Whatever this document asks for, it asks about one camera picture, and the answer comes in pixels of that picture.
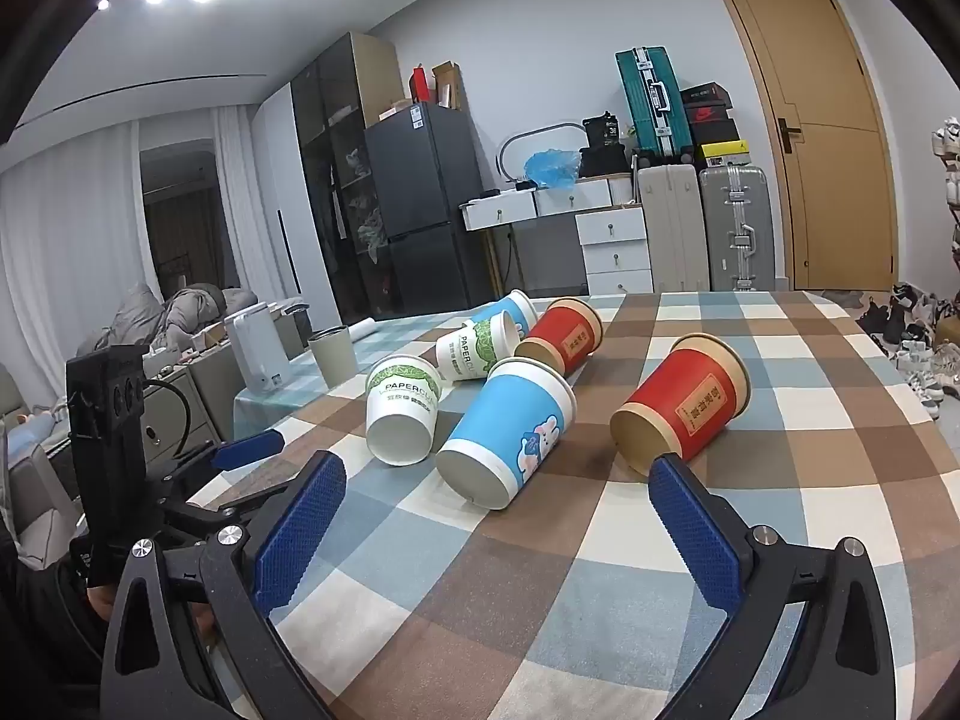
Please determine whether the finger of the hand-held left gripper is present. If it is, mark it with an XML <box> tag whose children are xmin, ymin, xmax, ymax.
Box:
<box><xmin>176</xmin><ymin>430</ymin><xmax>286</xmax><ymax>494</ymax></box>
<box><xmin>161</xmin><ymin>476</ymin><xmax>305</xmax><ymax>542</ymax></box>

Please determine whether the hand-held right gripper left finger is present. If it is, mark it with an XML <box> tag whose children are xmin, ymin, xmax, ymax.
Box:
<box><xmin>101</xmin><ymin>451</ymin><xmax>347</xmax><ymax>720</ymax></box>

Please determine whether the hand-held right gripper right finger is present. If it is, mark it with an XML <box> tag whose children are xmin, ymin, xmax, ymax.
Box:
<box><xmin>649</xmin><ymin>454</ymin><xmax>897</xmax><ymax>720</ymax></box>

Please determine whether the red paper cup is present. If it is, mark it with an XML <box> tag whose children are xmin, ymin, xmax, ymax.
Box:
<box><xmin>609</xmin><ymin>333</ymin><xmax>752</xmax><ymax>479</ymax></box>
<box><xmin>514</xmin><ymin>298</ymin><xmax>605</xmax><ymax>377</ymax></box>

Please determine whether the white green paper cup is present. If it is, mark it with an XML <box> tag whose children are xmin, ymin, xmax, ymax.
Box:
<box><xmin>365</xmin><ymin>356</ymin><xmax>444</xmax><ymax>467</ymax></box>
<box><xmin>435</xmin><ymin>310</ymin><xmax>521</xmax><ymax>382</ymax></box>

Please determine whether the blue paper cup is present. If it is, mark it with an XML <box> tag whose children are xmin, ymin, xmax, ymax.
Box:
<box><xmin>469</xmin><ymin>289</ymin><xmax>540</xmax><ymax>332</ymax></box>
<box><xmin>436</xmin><ymin>358</ymin><xmax>577</xmax><ymax>512</ymax></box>

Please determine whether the grey side cabinet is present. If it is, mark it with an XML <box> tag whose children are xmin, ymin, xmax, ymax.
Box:
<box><xmin>137</xmin><ymin>366</ymin><xmax>220</xmax><ymax>470</ymax></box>

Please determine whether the white plastic kettle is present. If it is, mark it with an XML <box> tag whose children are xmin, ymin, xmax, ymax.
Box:
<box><xmin>223</xmin><ymin>304</ymin><xmax>290</xmax><ymax>395</ymax></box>

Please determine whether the brown blue checked tablecloth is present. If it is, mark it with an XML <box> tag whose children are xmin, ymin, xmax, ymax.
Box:
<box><xmin>184</xmin><ymin>289</ymin><xmax>960</xmax><ymax>720</ymax></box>

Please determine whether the grey tumbler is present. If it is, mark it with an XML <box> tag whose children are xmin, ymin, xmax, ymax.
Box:
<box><xmin>308</xmin><ymin>325</ymin><xmax>356</xmax><ymax>386</ymax></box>

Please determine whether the grey jacket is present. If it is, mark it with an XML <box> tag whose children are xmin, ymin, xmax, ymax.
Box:
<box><xmin>96</xmin><ymin>280</ymin><xmax>257</xmax><ymax>352</ymax></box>

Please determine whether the white curtain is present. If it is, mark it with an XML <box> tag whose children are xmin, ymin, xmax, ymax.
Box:
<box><xmin>0</xmin><ymin>101</ymin><xmax>265</xmax><ymax>410</ymax></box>

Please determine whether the white wardrobe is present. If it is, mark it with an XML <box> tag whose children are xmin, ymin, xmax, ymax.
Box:
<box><xmin>250</xmin><ymin>82</ymin><xmax>343</xmax><ymax>325</ymax></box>

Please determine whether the black glass cabinet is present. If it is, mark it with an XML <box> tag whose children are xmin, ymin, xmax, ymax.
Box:
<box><xmin>290</xmin><ymin>33</ymin><xmax>406</xmax><ymax>325</ymax></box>

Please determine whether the pile of shoes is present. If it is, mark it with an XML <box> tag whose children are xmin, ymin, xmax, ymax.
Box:
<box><xmin>853</xmin><ymin>281</ymin><xmax>960</xmax><ymax>422</ymax></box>

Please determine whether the white suitcase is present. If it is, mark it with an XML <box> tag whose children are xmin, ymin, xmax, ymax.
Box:
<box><xmin>637</xmin><ymin>163</ymin><xmax>710</xmax><ymax>294</ymax></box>

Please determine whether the dark grey refrigerator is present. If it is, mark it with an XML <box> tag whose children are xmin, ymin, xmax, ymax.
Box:
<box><xmin>364</xmin><ymin>100</ymin><xmax>497</xmax><ymax>314</ymax></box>

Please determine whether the silver suitcase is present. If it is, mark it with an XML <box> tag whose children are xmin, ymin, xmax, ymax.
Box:
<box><xmin>698</xmin><ymin>164</ymin><xmax>778</xmax><ymax>293</ymax></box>

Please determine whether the white drawer desk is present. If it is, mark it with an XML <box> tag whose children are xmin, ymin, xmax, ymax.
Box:
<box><xmin>458</xmin><ymin>175</ymin><xmax>655</xmax><ymax>299</ymax></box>

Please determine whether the blue plastic bag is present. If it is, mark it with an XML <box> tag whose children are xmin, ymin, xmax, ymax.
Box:
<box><xmin>523</xmin><ymin>148</ymin><xmax>583</xmax><ymax>191</ymax></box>

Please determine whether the large cardboard box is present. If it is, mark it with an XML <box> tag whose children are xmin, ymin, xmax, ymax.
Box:
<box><xmin>351</xmin><ymin>33</ymin><xmax>407</xmax><ymax>130</ymax></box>

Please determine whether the stack of shoe boxes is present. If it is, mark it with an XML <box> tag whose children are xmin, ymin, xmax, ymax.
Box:
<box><xmin>678</xmin><ymin>82</ymin><xmax>755</xmax><ymax>170</ymax></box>

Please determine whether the brown cardboard box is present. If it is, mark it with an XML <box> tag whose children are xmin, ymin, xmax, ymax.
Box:
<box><xmin>431</xmin><ymin>60</ymin><xmax>463</xmax><ymax>111</ymax></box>

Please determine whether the wooden door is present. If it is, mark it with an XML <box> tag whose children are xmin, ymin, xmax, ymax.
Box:
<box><xmin>708</xmin><ymin>0</ymin><xmax>900</xmax><ymax>295</ymax></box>

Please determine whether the teal suitcase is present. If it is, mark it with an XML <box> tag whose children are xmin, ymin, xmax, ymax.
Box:
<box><xmin>615</xmin><ymin>46</ymin><xmax>695</xmax><ymax>161</ymax></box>

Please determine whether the shoe rack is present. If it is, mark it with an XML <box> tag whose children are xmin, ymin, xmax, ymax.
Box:
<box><xmin>928</xmin><ymin>115</ymin><xmax>960</xmax><ymax>272</ymax></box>

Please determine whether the black cable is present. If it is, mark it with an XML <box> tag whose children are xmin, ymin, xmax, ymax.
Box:
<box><xmin>139</xmin><ymin>378</ymin><xmax>197</xmax><ymax>466</ymax></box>

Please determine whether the arched metal frame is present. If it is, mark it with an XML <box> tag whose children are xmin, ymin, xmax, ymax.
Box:
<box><xmin>498</xmin><ymin>121</ymin><xmax>587</xmax><ymax>182</ymax></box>

